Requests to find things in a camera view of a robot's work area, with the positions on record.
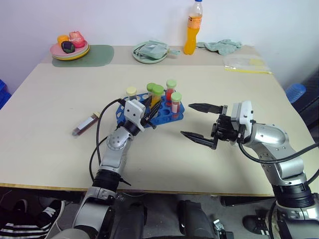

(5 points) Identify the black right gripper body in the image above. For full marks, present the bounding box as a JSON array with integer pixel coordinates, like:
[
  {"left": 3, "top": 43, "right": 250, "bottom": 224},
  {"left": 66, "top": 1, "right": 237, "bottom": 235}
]
[{"left": 210, "top": 105, "right": 244, "bottom": 150}]

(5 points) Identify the green cap pink test tube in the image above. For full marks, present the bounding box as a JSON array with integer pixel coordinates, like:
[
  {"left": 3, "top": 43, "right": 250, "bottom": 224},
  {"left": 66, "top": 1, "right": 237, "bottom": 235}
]
[{"left": 170, "top": 91, "right": 182, "bottom": 118}]

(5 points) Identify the green cap clear test tube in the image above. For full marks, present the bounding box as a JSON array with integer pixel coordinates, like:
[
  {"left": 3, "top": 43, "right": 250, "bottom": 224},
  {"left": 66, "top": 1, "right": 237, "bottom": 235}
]
[{"left": 146, "top": 82, "right": 158, "bottom": 100}]

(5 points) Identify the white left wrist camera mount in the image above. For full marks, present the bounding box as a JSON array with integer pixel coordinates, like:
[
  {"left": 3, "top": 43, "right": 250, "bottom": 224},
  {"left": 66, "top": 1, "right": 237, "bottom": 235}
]
[{"left": 124, "top": 99, "right": 146, "bottom": 131}]

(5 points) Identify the orange soda bottle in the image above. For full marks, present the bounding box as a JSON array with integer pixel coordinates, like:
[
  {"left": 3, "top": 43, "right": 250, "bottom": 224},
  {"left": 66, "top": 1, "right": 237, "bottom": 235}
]
[{"left": 183, "top": 0, "right": 204, "bottom": 56}]

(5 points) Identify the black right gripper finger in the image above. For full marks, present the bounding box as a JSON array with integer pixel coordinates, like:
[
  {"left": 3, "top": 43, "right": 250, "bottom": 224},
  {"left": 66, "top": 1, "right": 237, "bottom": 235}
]
[
  {"left": 179, "top": 130, "right": 216, "bottom": 150},
  {"left": 187, "top": 102, "right": 223, "bottom": 115}
]

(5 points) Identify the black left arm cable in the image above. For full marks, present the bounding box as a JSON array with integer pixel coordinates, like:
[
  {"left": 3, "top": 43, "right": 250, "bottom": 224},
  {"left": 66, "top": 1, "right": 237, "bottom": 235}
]
[{"left": 89, "top": 98, "right": 128, "bottom": 185}]

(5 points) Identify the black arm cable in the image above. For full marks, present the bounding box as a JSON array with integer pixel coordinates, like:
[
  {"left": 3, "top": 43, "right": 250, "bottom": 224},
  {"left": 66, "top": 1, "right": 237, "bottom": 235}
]
[
  {"left": 89, "top": 98, "right": 128, "bottom": 185},
  {"left": 236, "top": 139, "right": 319, "bottom": 186}
]

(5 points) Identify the pink plate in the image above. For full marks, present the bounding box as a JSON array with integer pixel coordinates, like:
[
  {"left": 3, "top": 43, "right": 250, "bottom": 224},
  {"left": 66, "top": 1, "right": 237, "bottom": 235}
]
[{"left": 49, "top": 41, "right": 90, "bottom": 58}]

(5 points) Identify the black white striped fabric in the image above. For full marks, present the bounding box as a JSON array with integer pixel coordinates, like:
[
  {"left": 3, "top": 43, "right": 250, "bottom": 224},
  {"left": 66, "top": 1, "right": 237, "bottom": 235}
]
[{"left": 0, "top": 223, "right": 52, "bottom": 239}]

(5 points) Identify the crumpled green towel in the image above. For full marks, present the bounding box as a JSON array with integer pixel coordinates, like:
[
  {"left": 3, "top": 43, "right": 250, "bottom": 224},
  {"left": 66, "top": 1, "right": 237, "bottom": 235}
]
[{"left": 196, "top": 38, "right": 243, "bottom": 56}]

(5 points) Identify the light green plate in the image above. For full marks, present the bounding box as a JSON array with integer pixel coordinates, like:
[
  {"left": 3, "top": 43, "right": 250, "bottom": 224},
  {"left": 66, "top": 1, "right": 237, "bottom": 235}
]
[{"left": 132, "top": 41, "right": 170, "bottom": 65}]

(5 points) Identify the blue test tube rack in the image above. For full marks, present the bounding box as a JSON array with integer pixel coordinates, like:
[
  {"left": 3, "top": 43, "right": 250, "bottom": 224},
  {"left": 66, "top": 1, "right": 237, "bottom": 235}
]
[{"left": 115, "top": 92, "right": 186, "bottom": 128}]

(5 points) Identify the yellow plate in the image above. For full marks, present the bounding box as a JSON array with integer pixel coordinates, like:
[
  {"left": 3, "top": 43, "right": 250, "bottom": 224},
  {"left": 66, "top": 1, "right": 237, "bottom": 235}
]
[{"left": 51, "top": 44, "right": 91, "bottom": 61}]

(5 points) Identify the dark rounded shape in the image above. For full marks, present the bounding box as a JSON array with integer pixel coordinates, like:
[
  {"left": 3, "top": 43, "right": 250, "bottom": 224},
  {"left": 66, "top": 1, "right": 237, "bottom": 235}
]
[{"left": 176, "top": 200, "right": 216, "bottom": 239}]

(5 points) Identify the folded green cloth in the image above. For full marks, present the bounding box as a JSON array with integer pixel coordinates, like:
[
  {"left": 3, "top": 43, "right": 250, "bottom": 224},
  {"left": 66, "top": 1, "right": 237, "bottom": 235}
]
[{"left": 134, "top": 40, "right": 181, "bottom": 60}]

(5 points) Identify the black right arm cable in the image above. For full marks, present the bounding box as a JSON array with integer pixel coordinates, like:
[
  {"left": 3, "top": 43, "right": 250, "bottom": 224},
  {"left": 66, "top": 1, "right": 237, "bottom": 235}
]
[{"left": 236, "top": 139, "right": 319, "bottom": 186}]

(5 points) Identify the clear plastic zip bag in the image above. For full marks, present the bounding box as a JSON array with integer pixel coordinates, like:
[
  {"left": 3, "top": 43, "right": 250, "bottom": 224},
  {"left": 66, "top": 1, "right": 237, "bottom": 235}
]
[{"left": 223, "top": 54, "right": 274, "bottom": 75}]

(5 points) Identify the green cap red test tube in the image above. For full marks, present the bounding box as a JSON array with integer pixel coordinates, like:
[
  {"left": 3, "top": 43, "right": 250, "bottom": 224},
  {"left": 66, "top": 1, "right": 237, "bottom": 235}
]
[{"left": 165, "top": 79, "right": 177, "bottom": 101}]

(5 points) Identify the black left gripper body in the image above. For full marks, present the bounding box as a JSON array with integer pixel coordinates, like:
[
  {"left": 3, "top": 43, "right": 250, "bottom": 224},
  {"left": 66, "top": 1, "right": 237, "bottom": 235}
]
[{"left": 140, "top": 111, "right": 158, "bottom": 130}]

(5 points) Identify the pale yellow cap test tube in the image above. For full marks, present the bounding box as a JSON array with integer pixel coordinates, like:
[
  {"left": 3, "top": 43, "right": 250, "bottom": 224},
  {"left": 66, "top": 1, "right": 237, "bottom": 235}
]
[{"left": 126, "top": 87, "right": 138, "bottom": 102}]

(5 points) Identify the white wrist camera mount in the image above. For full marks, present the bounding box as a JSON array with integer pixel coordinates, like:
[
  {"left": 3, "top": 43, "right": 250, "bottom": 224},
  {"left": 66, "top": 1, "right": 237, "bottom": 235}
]
[
  {"left": 124, "top": 99, "right": 146, "bottom": 131},
  {"left": 230, "top": 100, "right": 255, "bottom": 130}
]

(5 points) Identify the green cap yellow test tube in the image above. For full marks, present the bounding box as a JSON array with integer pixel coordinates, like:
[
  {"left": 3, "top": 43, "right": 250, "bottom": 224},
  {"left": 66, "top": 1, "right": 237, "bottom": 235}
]
[{"left": 150, "top": 85, "right": 164, "bottom": 108}]

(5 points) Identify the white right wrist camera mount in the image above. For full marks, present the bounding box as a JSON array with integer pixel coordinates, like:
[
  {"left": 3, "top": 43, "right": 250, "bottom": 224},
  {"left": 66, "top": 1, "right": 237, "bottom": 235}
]
[{"left": 230, "top": 100, "right": 255, "bottom": 130}]

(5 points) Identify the black sneaker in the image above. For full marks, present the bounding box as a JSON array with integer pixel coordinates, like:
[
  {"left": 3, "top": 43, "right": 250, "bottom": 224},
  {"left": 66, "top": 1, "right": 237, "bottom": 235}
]
[{"left": 242, "top": 214, "right": 271, "bottom": 236}]

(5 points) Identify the dark red test tube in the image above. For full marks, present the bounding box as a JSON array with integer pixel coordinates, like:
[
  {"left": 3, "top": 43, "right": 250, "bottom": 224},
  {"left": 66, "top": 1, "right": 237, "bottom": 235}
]
[{"left": 71, "top": 111, "right": 101, "bottom": 136}]

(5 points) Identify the dark purple toy fruit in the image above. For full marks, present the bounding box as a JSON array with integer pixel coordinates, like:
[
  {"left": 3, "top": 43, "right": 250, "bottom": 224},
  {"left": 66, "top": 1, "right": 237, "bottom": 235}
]
[{"left": 61, "top": 41, "right": 75, "bottom": 54}]

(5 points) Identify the black white striped shoe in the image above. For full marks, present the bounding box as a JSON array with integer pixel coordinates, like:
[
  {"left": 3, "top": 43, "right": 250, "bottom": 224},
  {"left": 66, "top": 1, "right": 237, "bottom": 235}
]
[{"left": 34, "top": 200, "right": 66, "bottom": 236}]

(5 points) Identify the blue plastic crate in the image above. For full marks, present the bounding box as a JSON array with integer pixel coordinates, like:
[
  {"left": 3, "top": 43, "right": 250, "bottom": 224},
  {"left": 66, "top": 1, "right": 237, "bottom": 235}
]
[{"left": 0, "top": 79, "right": 12, "bottom": 111}]

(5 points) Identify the green placemat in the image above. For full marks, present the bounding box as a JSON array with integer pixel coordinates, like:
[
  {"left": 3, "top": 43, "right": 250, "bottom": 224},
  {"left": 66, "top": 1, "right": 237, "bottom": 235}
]
[{"left": 51, "top": 44, "right": 115, "bottom": 68}]

